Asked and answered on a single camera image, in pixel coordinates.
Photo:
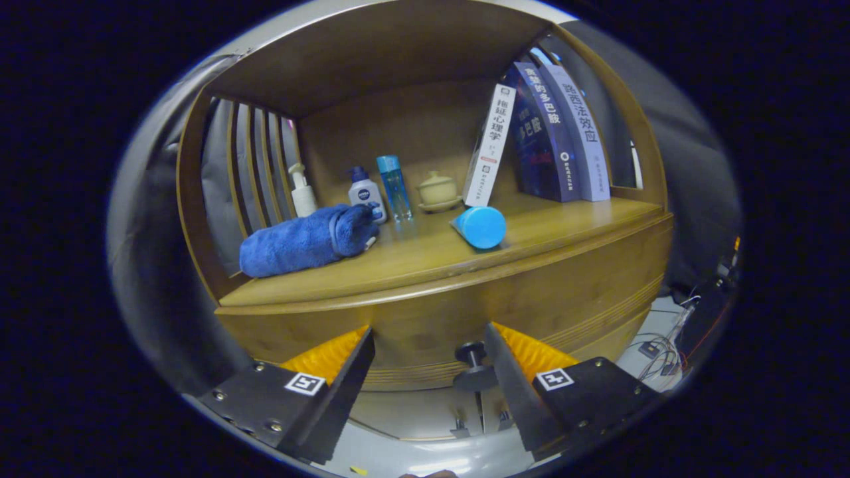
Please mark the clear blue bottle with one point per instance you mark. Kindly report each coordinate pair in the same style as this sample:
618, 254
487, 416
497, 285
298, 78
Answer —
394, 186

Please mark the wooden cabinet door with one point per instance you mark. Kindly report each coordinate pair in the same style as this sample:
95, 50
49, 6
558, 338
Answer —
491, 405
412, 411

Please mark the white pump bottle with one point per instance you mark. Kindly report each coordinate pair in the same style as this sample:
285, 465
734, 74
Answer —
303, 199

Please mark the wooden countertop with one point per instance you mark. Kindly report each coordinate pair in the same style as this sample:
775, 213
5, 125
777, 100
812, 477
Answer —
431, 259

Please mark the wooden drawer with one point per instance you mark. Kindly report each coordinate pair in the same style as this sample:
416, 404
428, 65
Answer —
425, 325

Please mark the beige lidded teacup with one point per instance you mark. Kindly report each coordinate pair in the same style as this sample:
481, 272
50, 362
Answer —
438, 192

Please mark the white bottle with blue cap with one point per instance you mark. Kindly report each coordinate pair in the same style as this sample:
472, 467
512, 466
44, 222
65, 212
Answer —
365, 192

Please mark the wooden cabinet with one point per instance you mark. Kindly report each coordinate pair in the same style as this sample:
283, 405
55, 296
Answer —
398, 53

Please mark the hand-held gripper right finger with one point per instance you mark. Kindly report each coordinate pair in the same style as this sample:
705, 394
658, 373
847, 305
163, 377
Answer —
514, 392

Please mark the light purple book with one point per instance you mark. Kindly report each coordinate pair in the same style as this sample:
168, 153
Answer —
584, 139

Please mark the blue rolled towel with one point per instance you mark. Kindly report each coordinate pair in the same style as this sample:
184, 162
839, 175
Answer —
292, 242

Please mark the white book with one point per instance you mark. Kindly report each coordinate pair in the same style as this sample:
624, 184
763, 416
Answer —
490, 146

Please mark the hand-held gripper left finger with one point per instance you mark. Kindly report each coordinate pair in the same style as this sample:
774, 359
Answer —
342, 401

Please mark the dark blue book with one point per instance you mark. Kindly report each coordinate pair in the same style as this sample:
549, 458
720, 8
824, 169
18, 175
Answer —
538, 133

